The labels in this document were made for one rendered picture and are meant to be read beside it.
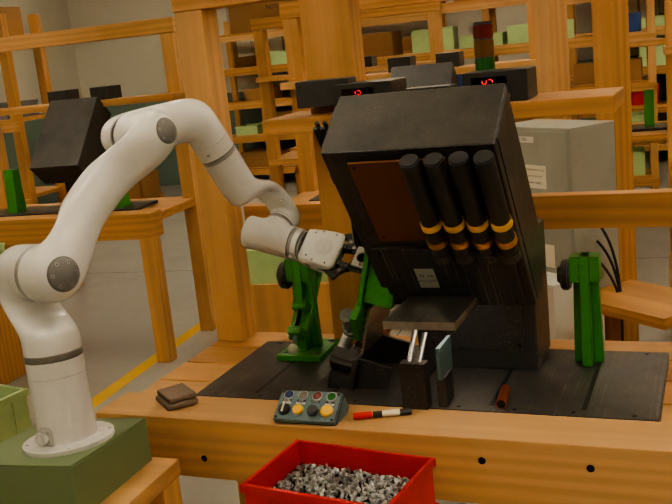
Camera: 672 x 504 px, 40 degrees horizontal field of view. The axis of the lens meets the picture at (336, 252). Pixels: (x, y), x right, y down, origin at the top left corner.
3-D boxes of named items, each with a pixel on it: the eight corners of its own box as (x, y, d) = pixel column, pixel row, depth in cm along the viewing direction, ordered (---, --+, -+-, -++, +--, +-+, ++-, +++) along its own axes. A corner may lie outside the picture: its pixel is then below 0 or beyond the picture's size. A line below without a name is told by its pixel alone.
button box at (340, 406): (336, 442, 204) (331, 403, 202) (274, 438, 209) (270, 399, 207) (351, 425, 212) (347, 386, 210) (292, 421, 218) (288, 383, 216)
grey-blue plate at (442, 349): (446, 408, 207) (441, 348, 204) (437, 408, 208) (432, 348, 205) (457, 392, 215) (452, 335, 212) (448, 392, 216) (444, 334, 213)
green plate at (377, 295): (385, 330, 218) (400, 246, 211) (352, 321, 220) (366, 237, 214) (400, 316, 228) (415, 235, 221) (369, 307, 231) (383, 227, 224)
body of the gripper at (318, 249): (289, 254, 228) (331, 266, 224) (305, 220, 232) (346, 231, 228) (295, 269, 234) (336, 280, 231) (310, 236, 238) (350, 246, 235)
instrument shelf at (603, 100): (614, 112, 211) (614, 94, 211) (262, 135, 246) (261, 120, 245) (624, 102, 234) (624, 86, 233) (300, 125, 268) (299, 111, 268)
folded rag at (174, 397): (199, 403, 225) (197, 392, 225) (168, 412, 222) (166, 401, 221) (185, 392, 234) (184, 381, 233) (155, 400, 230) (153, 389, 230)
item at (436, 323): (456, 336, 192) (454, 322, 192) (383, 334, 199) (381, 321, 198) (496, 285, 228) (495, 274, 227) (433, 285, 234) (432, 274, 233)
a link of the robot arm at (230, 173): (226, 130, 234) (284, 223, 247) (194, 166, 223) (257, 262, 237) (252, 122, 228) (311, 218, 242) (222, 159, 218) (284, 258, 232)
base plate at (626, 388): (659, 429, 190) (659, 420, 189) (195, 402, 232) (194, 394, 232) (669, 359, 228) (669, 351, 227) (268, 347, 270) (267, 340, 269)
